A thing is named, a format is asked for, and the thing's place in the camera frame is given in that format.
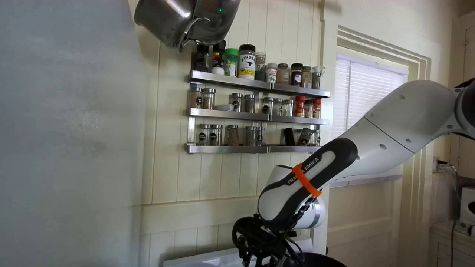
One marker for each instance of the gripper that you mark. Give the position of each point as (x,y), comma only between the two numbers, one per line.
(315,260)

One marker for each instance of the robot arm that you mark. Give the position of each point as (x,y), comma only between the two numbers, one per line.
(389,126)

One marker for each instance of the black container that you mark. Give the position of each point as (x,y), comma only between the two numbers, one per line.
(289,137)

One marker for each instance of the red lid spice jar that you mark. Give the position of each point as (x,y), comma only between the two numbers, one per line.
(300,107)
(316,109)

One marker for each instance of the small white dish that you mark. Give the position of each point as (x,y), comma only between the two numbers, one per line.
(223,107)

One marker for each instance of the window with white blind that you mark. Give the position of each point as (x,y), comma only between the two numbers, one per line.
(367,89)

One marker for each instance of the small clear spice jar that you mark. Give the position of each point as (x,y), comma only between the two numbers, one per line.
(307,78)

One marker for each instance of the small white pitcher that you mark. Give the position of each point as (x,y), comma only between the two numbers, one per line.
(317,76)

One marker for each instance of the black lid dark spice jar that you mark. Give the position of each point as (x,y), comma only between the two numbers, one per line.
(296,76)

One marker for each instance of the brown spice jar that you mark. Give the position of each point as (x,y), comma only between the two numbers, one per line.
(283,75)

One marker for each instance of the white label spice jar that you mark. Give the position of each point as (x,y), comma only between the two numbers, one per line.
(272,74)

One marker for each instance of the dark glass spice jar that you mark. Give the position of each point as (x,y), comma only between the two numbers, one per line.
(260,68)

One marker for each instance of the large black lid spice jar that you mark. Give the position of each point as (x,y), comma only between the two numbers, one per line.
(246,63)

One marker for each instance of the green lid spice jar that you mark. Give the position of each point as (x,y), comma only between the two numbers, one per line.
(231,63)

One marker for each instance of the bottle with red yellow label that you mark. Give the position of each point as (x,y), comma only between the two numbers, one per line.
(218,55)

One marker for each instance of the dark bottle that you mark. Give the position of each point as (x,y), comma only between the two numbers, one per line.
(202,59)

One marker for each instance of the hanging steel pot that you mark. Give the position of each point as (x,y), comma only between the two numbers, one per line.
(163,18)

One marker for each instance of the steel wall spice rack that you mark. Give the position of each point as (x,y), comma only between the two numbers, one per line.
(237,148)

